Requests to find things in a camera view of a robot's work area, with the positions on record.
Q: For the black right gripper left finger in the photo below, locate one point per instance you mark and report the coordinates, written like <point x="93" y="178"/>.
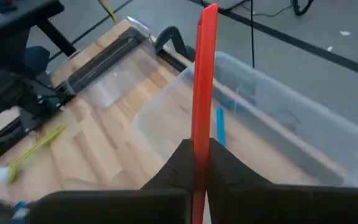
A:
<point x="166" y="186"/>

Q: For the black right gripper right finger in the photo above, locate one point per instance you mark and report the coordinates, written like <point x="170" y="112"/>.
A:
<point x="244" y="193"/>

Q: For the yellow-green dish brush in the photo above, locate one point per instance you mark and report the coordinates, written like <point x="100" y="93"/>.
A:
<point x="36" y="146"/>

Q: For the large frosted plastic storage bin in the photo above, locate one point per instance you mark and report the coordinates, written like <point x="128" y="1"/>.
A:
<point x="291" y="124"/>

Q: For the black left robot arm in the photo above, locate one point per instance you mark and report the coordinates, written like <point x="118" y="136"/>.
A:
<point x="8" y="93"/>

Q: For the red cloth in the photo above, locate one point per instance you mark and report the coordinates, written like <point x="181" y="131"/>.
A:
<point x="204" y="77"/>

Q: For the black curved bracket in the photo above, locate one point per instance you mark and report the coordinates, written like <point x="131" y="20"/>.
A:
<point x="172" y="34"/>

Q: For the small clear plastic bin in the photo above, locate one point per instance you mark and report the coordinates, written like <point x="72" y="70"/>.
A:
<point x="120" y="71"/>

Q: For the dark grey desk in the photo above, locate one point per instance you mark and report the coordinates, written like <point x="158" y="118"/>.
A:
<point x="11" y="15"/>

